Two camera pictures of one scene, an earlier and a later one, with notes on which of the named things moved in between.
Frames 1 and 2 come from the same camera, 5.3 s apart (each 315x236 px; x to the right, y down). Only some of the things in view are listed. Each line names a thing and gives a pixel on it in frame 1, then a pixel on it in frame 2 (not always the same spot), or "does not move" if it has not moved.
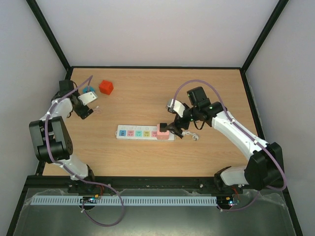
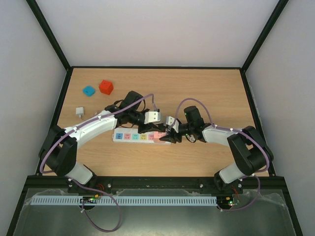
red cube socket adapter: x=106 y=87 does not move
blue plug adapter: x=88 y=88 does not move
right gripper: x=179 y=124 -> x=175 y=133
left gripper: x=82 y=113 -> x=150 y=128
